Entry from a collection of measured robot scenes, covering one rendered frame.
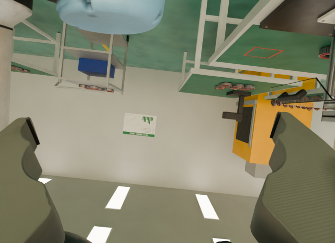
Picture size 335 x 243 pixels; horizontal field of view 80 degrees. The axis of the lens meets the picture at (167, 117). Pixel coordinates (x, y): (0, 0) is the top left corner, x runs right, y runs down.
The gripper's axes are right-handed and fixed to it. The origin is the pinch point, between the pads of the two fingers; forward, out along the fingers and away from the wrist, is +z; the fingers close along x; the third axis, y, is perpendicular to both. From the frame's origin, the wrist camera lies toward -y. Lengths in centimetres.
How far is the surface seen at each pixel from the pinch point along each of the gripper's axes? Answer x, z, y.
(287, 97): 44, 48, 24
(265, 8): 39, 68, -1
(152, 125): -16, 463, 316
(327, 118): 69, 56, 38
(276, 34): 53, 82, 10
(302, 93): 45, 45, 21
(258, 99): 194, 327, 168
